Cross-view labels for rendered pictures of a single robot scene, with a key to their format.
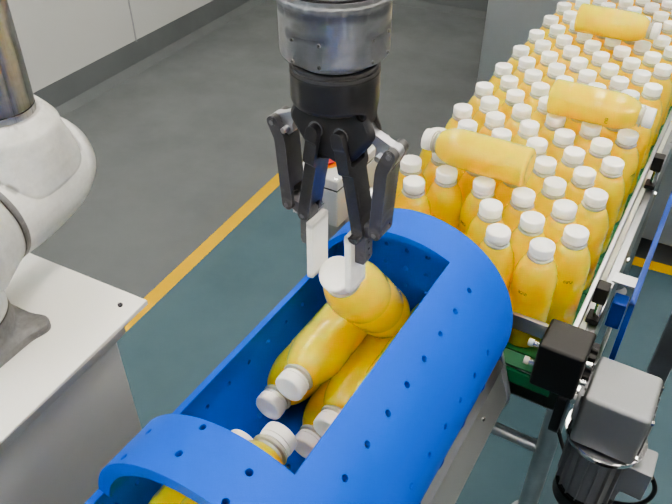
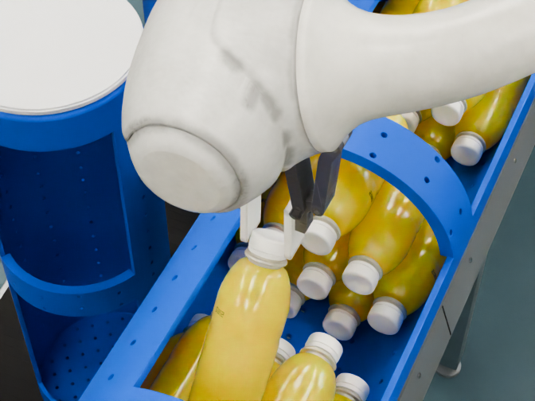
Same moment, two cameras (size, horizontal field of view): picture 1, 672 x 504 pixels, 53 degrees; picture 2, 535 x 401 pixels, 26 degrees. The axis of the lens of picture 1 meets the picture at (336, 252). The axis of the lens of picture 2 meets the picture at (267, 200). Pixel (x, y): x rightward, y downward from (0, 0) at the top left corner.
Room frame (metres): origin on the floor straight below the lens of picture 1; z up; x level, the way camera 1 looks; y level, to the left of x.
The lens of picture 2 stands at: (1.19, -0.07, 2.14)
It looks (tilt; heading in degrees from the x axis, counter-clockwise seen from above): 50 degrees down; 174
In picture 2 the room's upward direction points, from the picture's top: straight up
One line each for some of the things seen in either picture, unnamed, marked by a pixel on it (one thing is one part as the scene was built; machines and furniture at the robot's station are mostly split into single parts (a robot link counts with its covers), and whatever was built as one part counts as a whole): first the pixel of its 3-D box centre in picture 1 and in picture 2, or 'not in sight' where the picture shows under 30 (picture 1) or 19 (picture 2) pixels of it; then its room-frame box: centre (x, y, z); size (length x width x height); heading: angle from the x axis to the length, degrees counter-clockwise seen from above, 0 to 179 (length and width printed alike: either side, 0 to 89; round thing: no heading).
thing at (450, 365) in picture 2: not in sight; (466, 281); (-0.08, 0.44, 0.31); 0.06 x 0.06 x 0.63; 59
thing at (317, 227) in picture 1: (317, 243); (294, 224); (0.54, 0.02, 1.32); 0.03 x 0.01 x 0.07; 148
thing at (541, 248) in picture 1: (542, 247); not in sight; (0.82, -0.32, 1.09); 0.04 x 0.04 x 0.02
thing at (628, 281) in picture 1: (630, 279); not in sight; (1.20, -0.69, 0.70); 0.80 x 0.05 x 0.50; 149
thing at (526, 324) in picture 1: (450, 296); not in sight; (0.85, -0.19, 0.96); 0.40 x 0.01 x 0.03; 59
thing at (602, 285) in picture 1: (598, 302); not in sight; (0.86, -0.46, 0.94); 0.03 x 0.02 x 0.08; 149
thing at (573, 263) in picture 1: (562, 281); not in sight; (0.86, -0.38, 0.99); 0.07 x 0.07 x 0.19
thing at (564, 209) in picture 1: (564, 208); not in sight; (0.93, -0.38, 1.09); 0.04 x 0.04 x 0.02
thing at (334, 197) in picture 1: (341, 172); not in sight; (1.11, -0.01, 1.05); 0.20 x 0.10 x 0.10; 149
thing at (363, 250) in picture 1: (371, 242); not in sight; (0.51, -0.03, 1.35); 0.03 x 0.01 x 0.05; 58
